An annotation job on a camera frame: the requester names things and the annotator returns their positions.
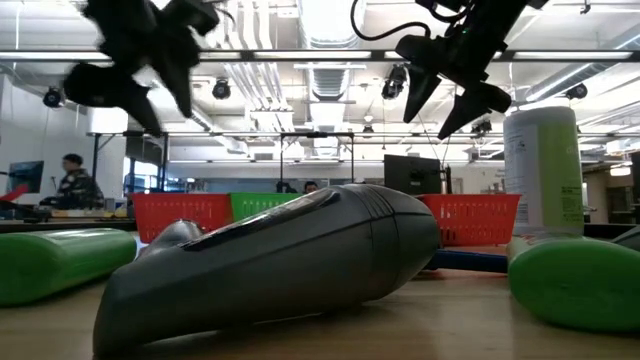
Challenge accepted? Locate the blue toiletry packet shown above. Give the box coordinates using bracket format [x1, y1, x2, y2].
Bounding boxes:
[424, 248, 510, 274]

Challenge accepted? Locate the dark background monitor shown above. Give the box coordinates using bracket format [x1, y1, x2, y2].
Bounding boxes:
[383, 154, 443, 196]

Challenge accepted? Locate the green bottle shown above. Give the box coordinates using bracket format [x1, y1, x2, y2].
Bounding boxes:
[0, 228, 138, 308]
[506, 234, 640, 334]

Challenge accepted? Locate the black camera cable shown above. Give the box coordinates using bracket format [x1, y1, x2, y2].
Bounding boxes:
[348, 0, 432, 42]

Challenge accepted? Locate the grey handheld vacuum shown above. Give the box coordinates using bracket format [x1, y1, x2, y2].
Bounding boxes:
[92, 183, 441, 359]

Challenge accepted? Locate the green plastic basket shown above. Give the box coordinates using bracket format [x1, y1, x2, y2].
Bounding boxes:
[228, 192, 304, 222]

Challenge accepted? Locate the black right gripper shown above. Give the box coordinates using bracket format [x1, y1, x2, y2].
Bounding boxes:
[394, 22, 516, 142]

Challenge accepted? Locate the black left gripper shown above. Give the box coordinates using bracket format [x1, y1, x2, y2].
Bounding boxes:
[62, 0, 221, 139]

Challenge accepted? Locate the black background rig frame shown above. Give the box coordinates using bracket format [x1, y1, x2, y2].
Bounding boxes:
[87, 130, 356, 211]

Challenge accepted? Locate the white green wipes canister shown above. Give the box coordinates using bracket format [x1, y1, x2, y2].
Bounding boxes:
[502, 105, 585, 239]

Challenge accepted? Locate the red plastic basket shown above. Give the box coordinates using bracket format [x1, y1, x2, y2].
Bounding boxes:
[131, 192, 234, 245]
[417, 193, 522, 248]

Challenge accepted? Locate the red angled bar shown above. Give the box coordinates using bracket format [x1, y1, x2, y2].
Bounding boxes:
[0, 183, 31, 204]

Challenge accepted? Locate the blue-screen background monitor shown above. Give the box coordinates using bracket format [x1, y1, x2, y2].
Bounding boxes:
[7, 159, 45, 195]

